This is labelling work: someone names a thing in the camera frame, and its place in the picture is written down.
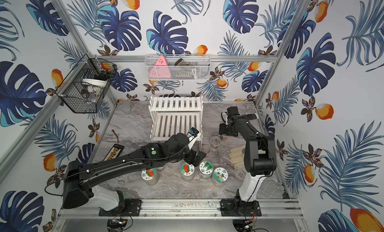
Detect clear seed container dark seeds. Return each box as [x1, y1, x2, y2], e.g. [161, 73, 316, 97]
[210, 136, 222, 151]

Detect clear seed container front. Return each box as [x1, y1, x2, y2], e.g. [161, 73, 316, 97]
[200, 145, 211, 157]

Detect white slatted wooden shelf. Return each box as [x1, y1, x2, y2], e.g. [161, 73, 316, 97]
[149, 97, 204, 143]

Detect clear seed container red label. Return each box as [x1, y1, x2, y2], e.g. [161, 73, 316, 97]
[220, 135, 229, 141]

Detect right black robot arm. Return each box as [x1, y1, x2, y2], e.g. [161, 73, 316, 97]
[219, 112, 277, 202]

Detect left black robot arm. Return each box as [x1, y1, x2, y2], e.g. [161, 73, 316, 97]
[63, 133, 206, 209]

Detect jar with strawberry lid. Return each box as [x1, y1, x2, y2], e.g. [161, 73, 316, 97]
[180, 163, 195, 182]

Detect jar with green tree lid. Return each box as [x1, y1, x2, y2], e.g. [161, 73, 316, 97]
[198, 161, 215, 180]

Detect jar with pineapple lid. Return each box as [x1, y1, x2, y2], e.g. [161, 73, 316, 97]
[212, 167, 229, 188]

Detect jar with tomato lid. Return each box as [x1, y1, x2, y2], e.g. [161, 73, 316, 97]
[141, 168, 159, 186]

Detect pink triangular packet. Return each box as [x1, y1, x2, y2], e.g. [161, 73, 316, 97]
[149, 56, 171, 80]

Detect white bowl in basket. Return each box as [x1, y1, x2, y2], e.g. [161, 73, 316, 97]
[81, 79, 107, 89]

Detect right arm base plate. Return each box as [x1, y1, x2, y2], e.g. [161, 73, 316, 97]
[220, 198, 262, 218]

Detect aluminium mounting rail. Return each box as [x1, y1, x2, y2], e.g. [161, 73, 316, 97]
[58, 199, 304, 220]

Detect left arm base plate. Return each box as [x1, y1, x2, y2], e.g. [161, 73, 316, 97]
[99, 191, 143, 217]

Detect white mesh wall basket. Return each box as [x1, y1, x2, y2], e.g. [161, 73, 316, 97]
[145, 55, 211, 81]

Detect black wire basket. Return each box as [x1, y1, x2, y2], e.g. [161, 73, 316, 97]
[55, 54, 118, 114]

